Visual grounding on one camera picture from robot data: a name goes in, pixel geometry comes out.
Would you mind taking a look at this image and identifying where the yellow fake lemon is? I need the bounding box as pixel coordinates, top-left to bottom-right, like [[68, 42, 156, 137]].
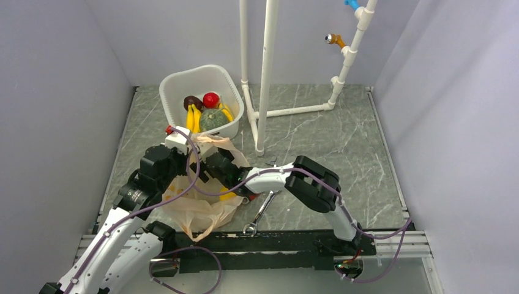
[[219, 187, 237, 201]]

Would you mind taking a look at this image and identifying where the translucent orange plastic bag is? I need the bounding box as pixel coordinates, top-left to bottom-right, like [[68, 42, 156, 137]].
[[161, 135, 252, 243]]

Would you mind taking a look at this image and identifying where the green netted fake melon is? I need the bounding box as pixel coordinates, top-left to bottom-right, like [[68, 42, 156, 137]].
[[199, 109, 229, 132]]

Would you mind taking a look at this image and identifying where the yellow fake banana bunch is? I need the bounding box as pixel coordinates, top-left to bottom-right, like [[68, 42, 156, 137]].
[[186, 104, 202, 134]]

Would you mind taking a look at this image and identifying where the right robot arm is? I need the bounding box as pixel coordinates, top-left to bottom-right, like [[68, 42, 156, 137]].
[[199, 149, 361, 254]]

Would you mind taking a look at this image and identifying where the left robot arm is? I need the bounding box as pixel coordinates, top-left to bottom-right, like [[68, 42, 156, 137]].
[[40, 144, 189, 293]]

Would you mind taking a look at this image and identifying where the yellow fake corn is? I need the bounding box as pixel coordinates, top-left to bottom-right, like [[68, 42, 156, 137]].
[[218, 103, 234, 122]]

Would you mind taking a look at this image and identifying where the dark brown fake fruit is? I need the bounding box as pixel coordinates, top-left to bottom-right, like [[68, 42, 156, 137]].
[[183, 96, 204, 111]]

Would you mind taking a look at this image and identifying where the red fake apple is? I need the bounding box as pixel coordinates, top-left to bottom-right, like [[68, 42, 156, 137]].
[[203, 92, 220, 108]]

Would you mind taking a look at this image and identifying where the silver combination wrench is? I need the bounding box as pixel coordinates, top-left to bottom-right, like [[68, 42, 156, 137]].
[[242, 191, 280, 236]]

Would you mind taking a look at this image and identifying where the white plastic basket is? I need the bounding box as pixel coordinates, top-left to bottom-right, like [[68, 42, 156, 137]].
[[159, 64, 245, 138]]

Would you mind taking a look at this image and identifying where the orange hook peg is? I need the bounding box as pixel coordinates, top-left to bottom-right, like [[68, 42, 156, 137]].
[[324, 34, 346, 49]]

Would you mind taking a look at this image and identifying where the blue hook peg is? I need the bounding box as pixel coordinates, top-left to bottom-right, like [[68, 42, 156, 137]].
[[344, 0, 360, 11]]

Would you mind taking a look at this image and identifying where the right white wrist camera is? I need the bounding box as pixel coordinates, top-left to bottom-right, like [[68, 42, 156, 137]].
[[198, 143, 218, 161]]

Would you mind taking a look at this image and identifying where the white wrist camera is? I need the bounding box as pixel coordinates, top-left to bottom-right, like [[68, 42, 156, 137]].
[[198, 143, 218, 161], [164, 126, 192, 155]]

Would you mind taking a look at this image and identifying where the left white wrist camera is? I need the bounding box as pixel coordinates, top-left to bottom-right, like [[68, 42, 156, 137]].
[[164, 126, 192, 155]]

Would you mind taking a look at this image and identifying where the red-handled adjustable wrench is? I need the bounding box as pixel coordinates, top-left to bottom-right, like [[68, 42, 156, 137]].
[[242, 156, 277, 205]]

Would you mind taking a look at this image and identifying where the white PVC pipe frame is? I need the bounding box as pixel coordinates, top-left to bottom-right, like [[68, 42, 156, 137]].
[[239, 0, 378, 156]]

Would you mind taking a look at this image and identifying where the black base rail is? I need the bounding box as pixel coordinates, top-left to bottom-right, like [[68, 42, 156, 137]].
[[151, 230, 376, 277]]

